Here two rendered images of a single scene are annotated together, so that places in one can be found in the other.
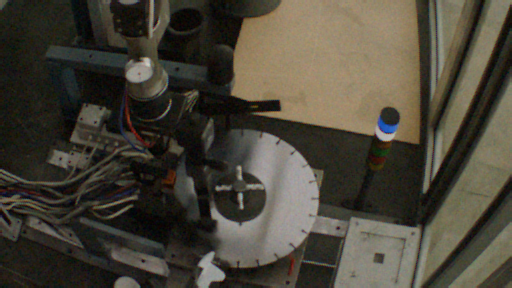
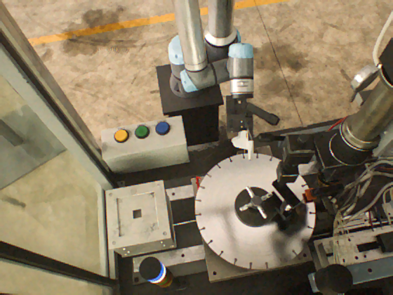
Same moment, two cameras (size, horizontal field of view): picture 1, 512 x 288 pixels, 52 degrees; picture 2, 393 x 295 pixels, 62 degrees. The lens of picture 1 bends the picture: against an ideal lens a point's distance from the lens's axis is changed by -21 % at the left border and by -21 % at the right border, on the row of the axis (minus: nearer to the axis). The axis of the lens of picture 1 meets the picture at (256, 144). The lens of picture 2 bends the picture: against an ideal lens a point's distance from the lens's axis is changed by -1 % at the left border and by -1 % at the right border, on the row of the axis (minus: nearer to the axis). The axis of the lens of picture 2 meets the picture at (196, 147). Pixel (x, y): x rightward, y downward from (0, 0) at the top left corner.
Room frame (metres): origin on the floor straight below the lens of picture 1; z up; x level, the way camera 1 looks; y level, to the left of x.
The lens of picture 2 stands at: (0.80, -0.17, 1.84)
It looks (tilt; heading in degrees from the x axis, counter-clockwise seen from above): 63 degrees down; 165
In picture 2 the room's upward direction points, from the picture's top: 7 degrees counter-clockwise
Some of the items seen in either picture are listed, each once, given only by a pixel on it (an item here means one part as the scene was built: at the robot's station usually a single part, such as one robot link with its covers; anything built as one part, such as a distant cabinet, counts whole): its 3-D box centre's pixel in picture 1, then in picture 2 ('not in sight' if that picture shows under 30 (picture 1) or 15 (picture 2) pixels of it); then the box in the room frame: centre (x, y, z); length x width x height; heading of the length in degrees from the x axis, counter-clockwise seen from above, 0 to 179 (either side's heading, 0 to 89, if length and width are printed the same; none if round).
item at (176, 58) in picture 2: not in sight; (186, 55); (-0.04, 0.06, 0.91); 0.13 x 0.12 x 0.14; 86
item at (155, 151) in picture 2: not in sight; (147, 146); (0.22, -0.19, 0.82); 0.28 x 0.11 x 0.15; 79
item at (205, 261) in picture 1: (211, 271); (243, 144); (0.41, 0.08, 0.96); 0.09 x 0.06 x 0.03; 158
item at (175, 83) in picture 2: not in sight; (187, 75); (-0.04, 0.05, 0.80); 0.15 x 0.15 x 0.10
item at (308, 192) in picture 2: (153, 176); (321, 194); (0.63, 0.22, 0.95); 0.10 x 0.03 x 0.07; 79
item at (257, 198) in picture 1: (239, 194); (255, 205); (0.59, 0.03, 0.96); 0.11 x 0.11 x 0.03
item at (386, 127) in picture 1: (389, 119); (151, 269); (0.67, -0.26, 1.14); 0.05 x 0.04 x 0.03; 169
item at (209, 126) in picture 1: (196, 145); (293, 159); (0.58, 0.10, 1.17); 0.06 x 0.05 x 0.20; 70
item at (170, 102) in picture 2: not in sight; (194, 128); (-0.04, 0.05, 0.37); 0.40 x 0.40 x 0.75; 79
